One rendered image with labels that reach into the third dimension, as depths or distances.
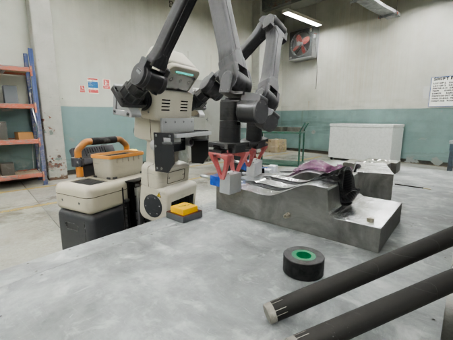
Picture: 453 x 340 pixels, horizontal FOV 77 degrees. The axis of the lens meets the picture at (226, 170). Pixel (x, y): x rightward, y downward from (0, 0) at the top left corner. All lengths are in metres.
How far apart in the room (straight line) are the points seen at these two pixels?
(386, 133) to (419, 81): 1.46
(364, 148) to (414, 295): 7.15
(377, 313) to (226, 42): 0.67
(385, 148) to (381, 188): 6.30
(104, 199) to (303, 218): 0.91
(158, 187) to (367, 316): 0.97
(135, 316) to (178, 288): 0.09
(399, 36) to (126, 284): 8.27
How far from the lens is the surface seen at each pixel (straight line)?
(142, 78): 1.03
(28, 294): 0.65
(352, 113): 8.66
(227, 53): 0.80
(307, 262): 0.59
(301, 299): 0.49
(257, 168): 1.06
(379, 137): 7.48
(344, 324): 0.45
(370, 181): 1.16
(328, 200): 0.76
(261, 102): 0.70
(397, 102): 8.28
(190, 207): 0.88
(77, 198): 1.40
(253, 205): 0.88
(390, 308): 0.49
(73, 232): 1.49
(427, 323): 0.58
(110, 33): 6.67
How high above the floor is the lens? 1.11
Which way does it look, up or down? 11 degrees down
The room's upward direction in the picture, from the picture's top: straight up
